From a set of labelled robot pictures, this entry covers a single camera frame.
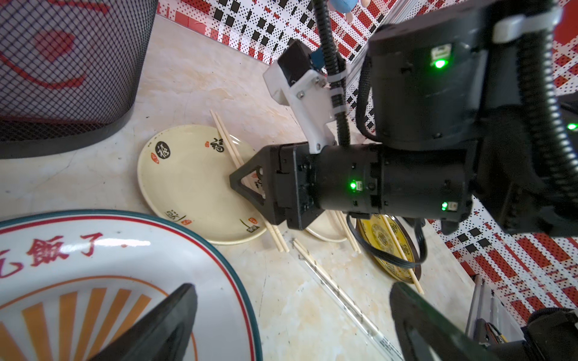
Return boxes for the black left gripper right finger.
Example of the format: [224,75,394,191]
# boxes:
[390,282,497,360]

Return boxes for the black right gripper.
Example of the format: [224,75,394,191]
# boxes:
[229,143,323,230]

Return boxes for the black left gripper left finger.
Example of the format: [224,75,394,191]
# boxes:
[92,283,197,361]

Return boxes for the bare wooden chopsticks pair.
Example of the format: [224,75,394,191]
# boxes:
[380,215,425,295]

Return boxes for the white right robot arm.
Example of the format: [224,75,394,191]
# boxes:
[230,1,577,237]

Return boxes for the cream plate with flowers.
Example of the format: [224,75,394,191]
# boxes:
[137,124,266,245]

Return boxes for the cream plate with black pattern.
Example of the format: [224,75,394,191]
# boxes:
[306,211,348,243]

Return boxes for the white orange patterned plate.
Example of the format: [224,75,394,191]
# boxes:
[1,210,263,360]

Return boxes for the yellow dark patterned plate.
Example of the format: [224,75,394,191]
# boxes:
[356,215,419,284]

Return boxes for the doll with striped shirt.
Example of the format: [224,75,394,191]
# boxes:
[328,0,371,23]

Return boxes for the black mesh trash bin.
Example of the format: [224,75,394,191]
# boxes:
[1,0,158,159]

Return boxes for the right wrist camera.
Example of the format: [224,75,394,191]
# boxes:
[263,40,346,154]

